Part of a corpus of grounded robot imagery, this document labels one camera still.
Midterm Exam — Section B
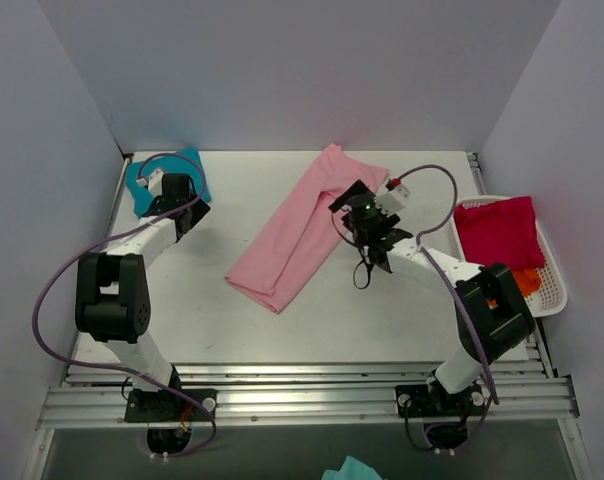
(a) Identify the pink t shirt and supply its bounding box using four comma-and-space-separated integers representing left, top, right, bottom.
225, 144, 389, 314

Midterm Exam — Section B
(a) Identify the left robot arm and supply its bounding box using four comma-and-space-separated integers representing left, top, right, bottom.
75, 170, 210, 419

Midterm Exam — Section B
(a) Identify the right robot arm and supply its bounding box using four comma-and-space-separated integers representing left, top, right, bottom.
329, 178, 535, 413

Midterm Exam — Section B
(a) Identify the folded teal t shirt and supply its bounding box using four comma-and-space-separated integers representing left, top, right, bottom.
125, 148, 212, 218

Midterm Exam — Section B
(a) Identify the crimson t shirt in basket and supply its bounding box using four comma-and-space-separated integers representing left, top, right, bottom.
453, 196, 546, 270

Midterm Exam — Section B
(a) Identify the orange t shirt in basket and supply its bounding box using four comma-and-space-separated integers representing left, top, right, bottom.
513, 269, 542, 297

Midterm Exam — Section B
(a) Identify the white plastic basket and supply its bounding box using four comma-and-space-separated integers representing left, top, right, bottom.
451, 195, 568, 317

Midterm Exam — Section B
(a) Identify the mint green cloth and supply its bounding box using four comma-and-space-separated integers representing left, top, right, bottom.
321, 456, 383, 480

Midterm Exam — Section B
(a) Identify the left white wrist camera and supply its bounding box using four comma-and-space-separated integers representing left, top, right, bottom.
136, 169, 165, 197

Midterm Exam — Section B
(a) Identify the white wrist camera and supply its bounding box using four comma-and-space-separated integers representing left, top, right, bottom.
136, 169, 165, 197
375, 178, 410, 215

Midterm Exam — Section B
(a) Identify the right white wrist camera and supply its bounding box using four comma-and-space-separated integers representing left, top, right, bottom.
375, 178, 410, 215

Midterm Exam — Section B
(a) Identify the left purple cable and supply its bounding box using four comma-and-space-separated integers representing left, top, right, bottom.
31, 151, 218, 459

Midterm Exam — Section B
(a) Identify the purple cable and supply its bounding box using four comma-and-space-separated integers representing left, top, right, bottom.
31, 151, 218, 459
391, 163, 500, 449

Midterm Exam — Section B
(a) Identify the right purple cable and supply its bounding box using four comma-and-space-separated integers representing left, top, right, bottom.
391, 163, 500, 449

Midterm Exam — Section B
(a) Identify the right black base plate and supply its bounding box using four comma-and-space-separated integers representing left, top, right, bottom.
394, 382, 486, 419

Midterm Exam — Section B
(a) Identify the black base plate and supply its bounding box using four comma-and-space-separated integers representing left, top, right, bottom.
394, 382, 486, 419
124, 388, 218, 423

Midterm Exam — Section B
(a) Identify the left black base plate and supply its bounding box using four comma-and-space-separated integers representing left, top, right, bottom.
124, 388, 218, 423

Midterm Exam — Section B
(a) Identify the aluminium rail frame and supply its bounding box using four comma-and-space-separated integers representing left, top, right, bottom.
38, 360, 579, 429

